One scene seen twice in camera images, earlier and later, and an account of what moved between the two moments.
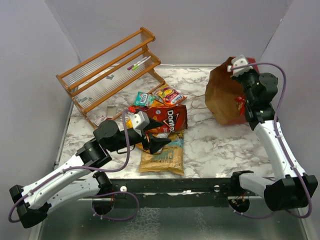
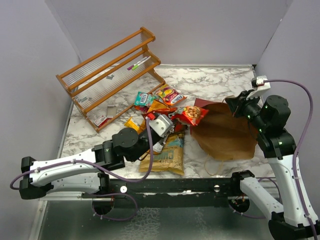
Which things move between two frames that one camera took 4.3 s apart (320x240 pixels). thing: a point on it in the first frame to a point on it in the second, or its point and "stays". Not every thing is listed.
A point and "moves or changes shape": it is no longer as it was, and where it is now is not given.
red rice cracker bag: [240, 103] moves or changes shape
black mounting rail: [171, 192] stays
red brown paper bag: [224, 96] to [220, 135]
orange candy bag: [170, 96] stays
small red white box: [100, 120] stays
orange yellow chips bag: [158, 103] to [160, 108]
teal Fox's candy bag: [144, 99] stays
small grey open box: [111, 111] stays
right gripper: [250, 72] to [237, 103]
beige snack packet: [170, 159] stays
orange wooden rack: [106, 85] stays
